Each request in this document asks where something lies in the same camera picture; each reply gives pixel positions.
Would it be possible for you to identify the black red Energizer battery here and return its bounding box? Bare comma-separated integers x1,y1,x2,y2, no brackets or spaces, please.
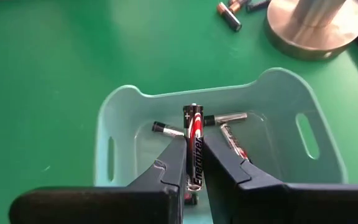
183,103,205,192

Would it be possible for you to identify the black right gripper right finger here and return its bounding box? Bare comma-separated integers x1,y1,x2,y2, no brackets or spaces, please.
202,135,291,224

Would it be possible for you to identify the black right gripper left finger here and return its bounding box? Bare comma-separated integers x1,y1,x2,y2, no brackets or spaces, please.
126,136,188,224

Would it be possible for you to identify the silver battery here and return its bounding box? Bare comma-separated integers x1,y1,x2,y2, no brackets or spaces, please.
203,111,249,127
152,121,185,138

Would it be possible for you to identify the light teal plastic bin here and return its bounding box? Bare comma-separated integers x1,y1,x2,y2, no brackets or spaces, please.
94,67,350,224

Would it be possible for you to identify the copper-top black battery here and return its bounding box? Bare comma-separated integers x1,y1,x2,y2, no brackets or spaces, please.
227,0,250,14
216,1,242,32
246,0,272,13

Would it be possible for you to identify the green table mat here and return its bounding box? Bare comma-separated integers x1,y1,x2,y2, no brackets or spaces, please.
0,0,358,224

